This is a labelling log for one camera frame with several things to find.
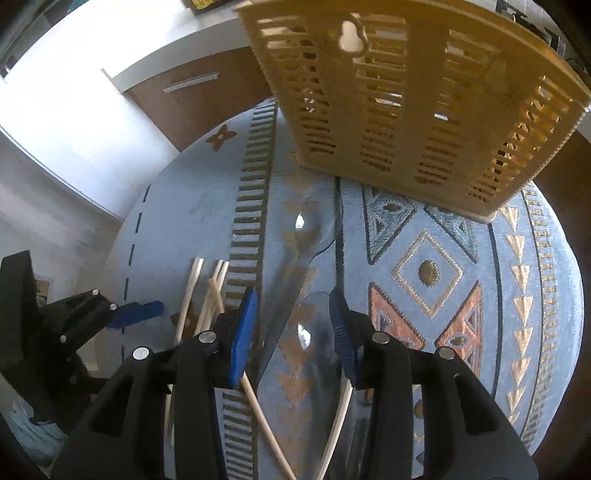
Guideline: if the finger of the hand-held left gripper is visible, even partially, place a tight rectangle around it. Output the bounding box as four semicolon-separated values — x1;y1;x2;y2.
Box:
41;290;165;358

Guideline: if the wooden chopstick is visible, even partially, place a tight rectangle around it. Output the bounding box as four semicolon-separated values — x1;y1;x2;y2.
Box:
172;257;204;348
207;277;297;480
203;261;230;324
195;261;224;334
317;382;353;480

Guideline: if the blue patterned tablecloth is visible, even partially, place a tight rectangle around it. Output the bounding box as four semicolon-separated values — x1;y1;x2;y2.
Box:
104;97;585;480

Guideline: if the yellow slotted utensil basket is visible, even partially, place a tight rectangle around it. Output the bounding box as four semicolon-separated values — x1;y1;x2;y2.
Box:
235;0;591;225

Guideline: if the clear plastic spoon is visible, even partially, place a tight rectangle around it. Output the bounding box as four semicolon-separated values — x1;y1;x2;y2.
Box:
255;187;345;385
276;290;357;480

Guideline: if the teal cloth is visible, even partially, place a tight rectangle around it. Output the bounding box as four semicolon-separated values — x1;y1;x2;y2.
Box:
8;396;70;467

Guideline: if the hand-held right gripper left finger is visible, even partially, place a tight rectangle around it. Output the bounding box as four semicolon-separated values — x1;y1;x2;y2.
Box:
50;287;259;480

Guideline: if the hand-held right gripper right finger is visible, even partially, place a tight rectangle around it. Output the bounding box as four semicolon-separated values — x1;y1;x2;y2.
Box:
328;287;539;480

